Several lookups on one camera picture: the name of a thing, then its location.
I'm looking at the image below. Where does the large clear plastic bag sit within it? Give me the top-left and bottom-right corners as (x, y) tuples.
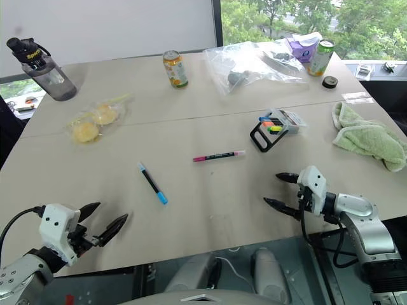
(202, 40), (308, 97)

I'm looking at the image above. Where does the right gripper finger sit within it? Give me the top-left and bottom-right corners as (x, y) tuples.
(263, 197), (300, 221)
(275, 172), (300, 185)

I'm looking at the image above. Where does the small white packet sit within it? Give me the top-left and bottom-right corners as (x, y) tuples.
(355, 63), (373, 81)

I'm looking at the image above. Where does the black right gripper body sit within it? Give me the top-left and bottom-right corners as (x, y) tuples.
(293, 186), (315, 222)

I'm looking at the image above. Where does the black round lid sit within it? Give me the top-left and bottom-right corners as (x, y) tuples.
(321, 75), (338, 90)

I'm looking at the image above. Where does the grey rounded robot leg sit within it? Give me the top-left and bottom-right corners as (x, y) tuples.
(250, 247), (291, 304)
(164, 252), (223, 294)

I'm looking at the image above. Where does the green drink can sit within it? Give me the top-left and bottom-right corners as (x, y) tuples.
(306, 39), (336, 78)

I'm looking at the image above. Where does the green towel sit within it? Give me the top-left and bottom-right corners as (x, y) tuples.
(331, 101), (407, 173)

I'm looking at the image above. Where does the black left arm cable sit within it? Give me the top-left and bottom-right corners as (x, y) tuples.
(0, 205), (46, 247)

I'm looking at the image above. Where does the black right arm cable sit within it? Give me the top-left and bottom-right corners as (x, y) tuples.
(298, 190), (362, 268)

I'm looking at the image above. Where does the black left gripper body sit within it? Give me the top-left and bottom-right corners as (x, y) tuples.
(66, 223), (106, 258)

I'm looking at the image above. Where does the dark window frame post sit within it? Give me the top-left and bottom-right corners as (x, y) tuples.
(211, 0), (224, 48)

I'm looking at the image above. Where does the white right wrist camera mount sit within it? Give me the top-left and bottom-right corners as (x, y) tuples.
(297, 165), (328, 217)

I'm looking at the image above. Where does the pink marker pen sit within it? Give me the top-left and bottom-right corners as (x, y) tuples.
(192, 149), (247, 163)

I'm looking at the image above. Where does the orange drink can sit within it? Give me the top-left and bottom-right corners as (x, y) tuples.
(162, 50), (190, 89)

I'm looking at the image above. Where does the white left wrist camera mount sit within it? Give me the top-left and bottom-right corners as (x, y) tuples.
(38, 204), (82, 267)

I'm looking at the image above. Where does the round yellow cake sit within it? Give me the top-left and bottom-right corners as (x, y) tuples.
(72, 122), (100, 144)
(92, 104), (119, 126)

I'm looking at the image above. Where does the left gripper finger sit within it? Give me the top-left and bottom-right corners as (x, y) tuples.
(79, 201), (102, 225)
(96, 213), (130, 248)

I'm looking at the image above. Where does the purple tissue pack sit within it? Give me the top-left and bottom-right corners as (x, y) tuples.
(285, 31), (322, 65)

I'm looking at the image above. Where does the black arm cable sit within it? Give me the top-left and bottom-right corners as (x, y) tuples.
(0, 205), (46, 247)
(298, 190), (362, 268)

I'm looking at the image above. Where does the dark object in clear bag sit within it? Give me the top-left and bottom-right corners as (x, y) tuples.
(271, 50), (296, 62)

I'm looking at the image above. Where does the grey object in clear bag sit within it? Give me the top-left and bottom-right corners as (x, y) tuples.
(228, 70), (252, 86)

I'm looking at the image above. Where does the small clear zip bag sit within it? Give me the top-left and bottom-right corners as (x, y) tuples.
(341, 92), (375, 104)

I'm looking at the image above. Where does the thin white cable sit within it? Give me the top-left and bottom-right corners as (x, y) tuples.
(215, 255), (256, 287)

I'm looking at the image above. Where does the silver robot torso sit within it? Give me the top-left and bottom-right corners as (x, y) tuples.
(116, 287), (289, 305)

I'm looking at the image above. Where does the blue marker pen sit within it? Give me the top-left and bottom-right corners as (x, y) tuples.
(137, 161), (169, 205)

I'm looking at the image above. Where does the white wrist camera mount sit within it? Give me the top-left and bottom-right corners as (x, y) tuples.
(297, 165), (328, 217)
(38, 204), (82, 267)

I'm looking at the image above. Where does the dark sport water bottle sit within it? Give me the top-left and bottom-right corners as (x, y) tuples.
(6, 37), (78, 102)

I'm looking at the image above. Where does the marker set case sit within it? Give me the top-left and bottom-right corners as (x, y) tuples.
(249, 107), (309, 154)

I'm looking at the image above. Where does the clear bag of cakes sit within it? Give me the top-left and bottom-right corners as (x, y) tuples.
(64, 91), (133, 146)

